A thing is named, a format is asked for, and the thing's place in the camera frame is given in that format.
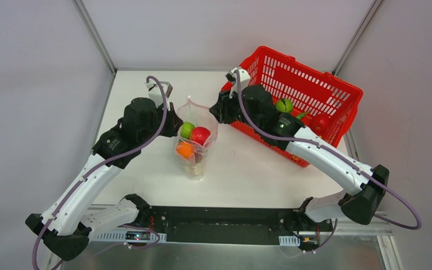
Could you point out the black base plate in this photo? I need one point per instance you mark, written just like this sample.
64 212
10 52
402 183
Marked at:
240 226

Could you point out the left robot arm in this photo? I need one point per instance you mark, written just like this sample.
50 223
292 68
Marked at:
65 228

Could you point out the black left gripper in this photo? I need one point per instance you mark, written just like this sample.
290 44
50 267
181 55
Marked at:
171 122

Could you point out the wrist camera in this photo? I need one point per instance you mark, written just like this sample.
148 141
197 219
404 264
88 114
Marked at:
239 78
154 93

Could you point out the light green round fruit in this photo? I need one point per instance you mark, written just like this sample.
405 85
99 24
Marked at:
186 130

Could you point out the green mangosteen fruit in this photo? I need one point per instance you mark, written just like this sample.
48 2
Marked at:
284 105

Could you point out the red apple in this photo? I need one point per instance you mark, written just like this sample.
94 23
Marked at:
320 123
200 135

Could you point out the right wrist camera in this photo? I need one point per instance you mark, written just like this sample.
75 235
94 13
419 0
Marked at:
239 78

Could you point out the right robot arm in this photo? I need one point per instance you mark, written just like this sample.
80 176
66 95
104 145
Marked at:
361 194

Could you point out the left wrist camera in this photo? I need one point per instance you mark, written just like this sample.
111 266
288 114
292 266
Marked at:
154 93

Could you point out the green lettuce leaf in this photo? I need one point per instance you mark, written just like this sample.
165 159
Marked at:
195 171

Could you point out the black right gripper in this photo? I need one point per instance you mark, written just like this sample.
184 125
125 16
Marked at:
220 111

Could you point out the red plastic basket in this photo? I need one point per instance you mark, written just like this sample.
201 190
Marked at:
309 90

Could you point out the orange fruit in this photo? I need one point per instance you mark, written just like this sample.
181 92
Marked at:
185 150

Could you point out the clear zip top bag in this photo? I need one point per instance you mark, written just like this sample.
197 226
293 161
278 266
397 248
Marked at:
198 115

